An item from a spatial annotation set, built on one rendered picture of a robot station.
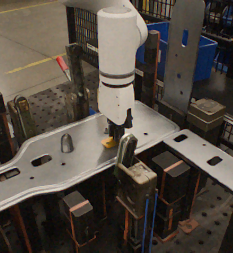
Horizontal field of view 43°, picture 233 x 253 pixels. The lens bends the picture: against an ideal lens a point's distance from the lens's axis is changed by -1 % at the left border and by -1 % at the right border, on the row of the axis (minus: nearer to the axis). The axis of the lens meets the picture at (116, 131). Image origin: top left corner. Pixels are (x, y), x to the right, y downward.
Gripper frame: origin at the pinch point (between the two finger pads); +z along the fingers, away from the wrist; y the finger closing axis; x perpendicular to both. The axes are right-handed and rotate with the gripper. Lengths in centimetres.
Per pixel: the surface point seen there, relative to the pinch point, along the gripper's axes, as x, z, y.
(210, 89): 40.8, 0.2, -1.4
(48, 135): -14.1, 3.3, -13.7
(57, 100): 19, 33, -80
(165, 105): 24.9, 3.4, -6.2
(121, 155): -7.5, -3.5, 11.9
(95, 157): -8.5, 3.3, 2.5
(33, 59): 95, 104, -317
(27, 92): 51, 104, -230
